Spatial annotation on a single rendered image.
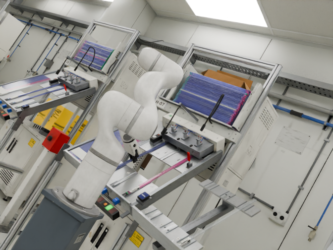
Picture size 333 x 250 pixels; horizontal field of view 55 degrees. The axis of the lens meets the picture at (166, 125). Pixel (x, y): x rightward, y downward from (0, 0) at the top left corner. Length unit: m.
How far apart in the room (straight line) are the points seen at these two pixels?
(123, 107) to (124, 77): 2.03
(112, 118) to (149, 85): 0.24
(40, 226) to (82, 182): 0.20
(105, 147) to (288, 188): 2.50
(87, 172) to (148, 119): 0.28
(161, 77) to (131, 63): 1.82
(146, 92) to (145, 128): 0.18
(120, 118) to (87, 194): 0.28
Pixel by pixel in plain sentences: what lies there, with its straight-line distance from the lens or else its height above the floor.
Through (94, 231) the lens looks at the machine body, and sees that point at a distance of 2.16.
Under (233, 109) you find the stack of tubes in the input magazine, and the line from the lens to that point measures 2.05.
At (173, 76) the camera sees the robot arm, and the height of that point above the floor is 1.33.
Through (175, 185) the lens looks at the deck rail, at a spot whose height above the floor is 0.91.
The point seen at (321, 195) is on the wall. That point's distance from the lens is 3.31.
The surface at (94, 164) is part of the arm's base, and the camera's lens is 1.13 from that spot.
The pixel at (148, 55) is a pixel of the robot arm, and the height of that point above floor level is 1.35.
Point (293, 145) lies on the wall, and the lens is 3.49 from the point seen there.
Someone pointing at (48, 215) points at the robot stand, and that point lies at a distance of 1.17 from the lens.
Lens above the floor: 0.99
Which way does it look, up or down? 6 degrees up
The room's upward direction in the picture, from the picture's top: 31 degrees clockwise
